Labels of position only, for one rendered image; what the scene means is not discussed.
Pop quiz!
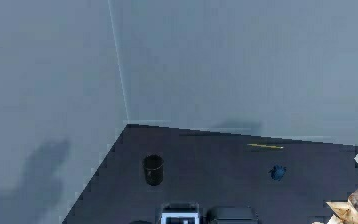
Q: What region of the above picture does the black cylindrical cup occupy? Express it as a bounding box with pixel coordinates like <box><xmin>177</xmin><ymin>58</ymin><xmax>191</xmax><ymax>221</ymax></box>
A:
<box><xmin>142</xmin><ymin>153</ymin><xmax>165</xmax><ymax>187</ymax></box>

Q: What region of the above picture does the blue crumpled object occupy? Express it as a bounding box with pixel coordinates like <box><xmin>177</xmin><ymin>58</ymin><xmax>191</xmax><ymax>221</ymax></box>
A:
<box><xmin>268</xmin><ymin>164</ymin><xmax>288</xmax><ymax>182</ymax></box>

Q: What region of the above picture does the yellow pencil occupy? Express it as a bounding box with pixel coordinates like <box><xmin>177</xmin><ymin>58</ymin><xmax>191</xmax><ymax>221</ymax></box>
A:
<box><xmin>247</xmin><ymin>142</ymin><xmax>285</xmax><ymax>150</ymax></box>

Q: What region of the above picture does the tan and grey lumpy object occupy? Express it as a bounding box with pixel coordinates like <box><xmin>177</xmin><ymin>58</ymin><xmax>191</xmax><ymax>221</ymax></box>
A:
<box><xmin>311</xmin><ymin>185</ymin><xmax>358</xmax><ymax>224</ymax></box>

